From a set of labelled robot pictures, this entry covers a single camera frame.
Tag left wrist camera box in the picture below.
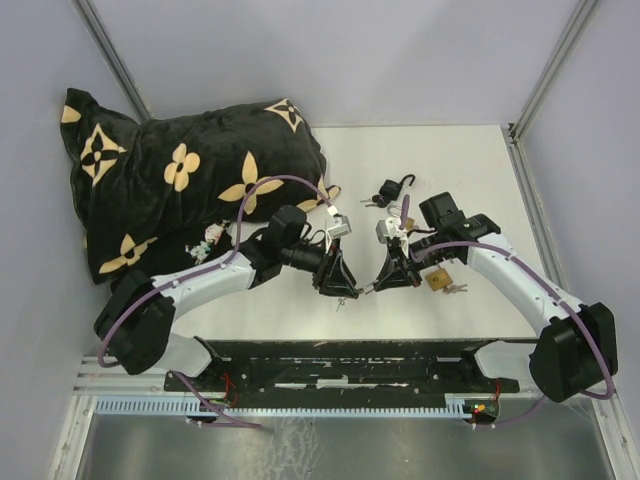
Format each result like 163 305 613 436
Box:
325 214 352 241

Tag black padlock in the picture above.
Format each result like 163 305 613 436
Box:
378 174 416 203

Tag long shackle padlock keys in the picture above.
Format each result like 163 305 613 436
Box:
443 284 468 294

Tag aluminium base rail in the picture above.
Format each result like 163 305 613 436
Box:
72 349 614 399

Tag black floral garment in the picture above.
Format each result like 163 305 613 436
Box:
107 218 251 318

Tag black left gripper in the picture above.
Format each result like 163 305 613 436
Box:
281 235 358 299

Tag brass padlock long shackle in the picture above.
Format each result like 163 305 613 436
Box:
425 262 453 292

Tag aluminium frame post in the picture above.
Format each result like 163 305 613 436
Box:
71 0 152 121
509 0 601 147

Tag right aluminium frame post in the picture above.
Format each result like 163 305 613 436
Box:
509 0 601 147

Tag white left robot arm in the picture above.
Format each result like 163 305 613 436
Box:
94 205 359 390

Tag left aluminium frame post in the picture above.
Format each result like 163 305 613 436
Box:
71 0 152 121

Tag black floral plush pillow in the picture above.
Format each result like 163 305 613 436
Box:
60 88 341 284

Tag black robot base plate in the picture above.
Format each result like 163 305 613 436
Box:
192 340 520 410

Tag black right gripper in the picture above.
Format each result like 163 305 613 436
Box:
373 231 453 290

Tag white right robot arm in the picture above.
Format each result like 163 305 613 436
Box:
373 192 618 403

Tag black padlock keys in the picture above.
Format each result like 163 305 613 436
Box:
361 195 389 208

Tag small padlock keys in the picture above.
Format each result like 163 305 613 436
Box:
336 297 348 311

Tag light blue cable duct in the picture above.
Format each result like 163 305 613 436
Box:
94 393 499 417

